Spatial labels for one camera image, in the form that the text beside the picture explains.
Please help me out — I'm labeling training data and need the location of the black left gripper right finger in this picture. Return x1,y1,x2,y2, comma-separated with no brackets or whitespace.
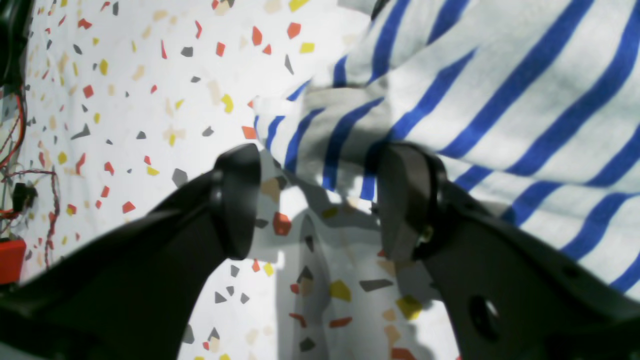
375,143,640,360

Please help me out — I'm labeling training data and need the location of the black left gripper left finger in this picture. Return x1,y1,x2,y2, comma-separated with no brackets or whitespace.
1,143,261,360

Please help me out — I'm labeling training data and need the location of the blue white striped t-shirt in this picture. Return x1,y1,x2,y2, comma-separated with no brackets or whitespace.
253,0,640,300

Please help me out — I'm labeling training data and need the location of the red black electronic module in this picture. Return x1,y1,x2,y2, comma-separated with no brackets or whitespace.
0,237,26,286

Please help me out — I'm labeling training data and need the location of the red wire bundle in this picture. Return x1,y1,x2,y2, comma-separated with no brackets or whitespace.
0,90,61,261

